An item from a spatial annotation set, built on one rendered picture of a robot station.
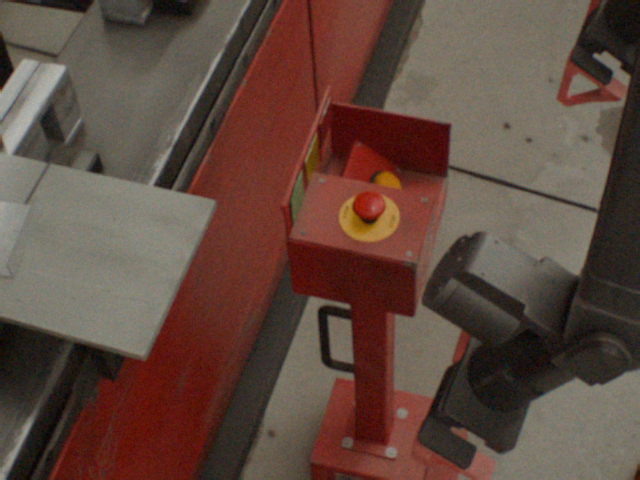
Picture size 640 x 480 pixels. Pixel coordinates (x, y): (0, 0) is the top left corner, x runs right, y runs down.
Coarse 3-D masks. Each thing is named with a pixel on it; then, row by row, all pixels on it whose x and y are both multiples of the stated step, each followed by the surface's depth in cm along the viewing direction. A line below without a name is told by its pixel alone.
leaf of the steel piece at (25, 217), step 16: (0, 208) 104; (16, 208) 104; (32, 208) 101; (0, 224) 103; (16, 224) 103; (32, 224) 102; (0, 240) 102; (16, 240) 99; (0, 256) 100; (16, 256) 99; (0, 272) 99; (16, 272) 99
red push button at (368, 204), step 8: (368, 192) 127; (376, 192) 127; (360, 200) 126; (368, 200) 126; (376, 200) 126; (352, 208) 126; (360, 208) 126; (368, 208) 126; (376, 208) 125; (384, 208) 126; (360, 216) 126; (368, 216) 125; (376, 216) 125
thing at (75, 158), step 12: (60, 144) 122; (60, 156) 121; (72, 156) 120; (84, 156) 120; (96, 156) 121; (72, 168) 119; (84, 168) 119; (96, 168) 121; (0, 324) 107; (12, 324) 109; (0, 336) 107; (0, 348) 108
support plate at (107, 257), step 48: (0, 192) 105; (48, 192) 105; (96, 192) 105; (144, 192) 104; (48, 240) 101; (96, 240) 101; (144, 240) 101; (192, 240) 100; (0, 288) 98; (48, 288) 98; (96, 288) 98; (144, 288) 97; (96, 336) 95; (144, 336) 94
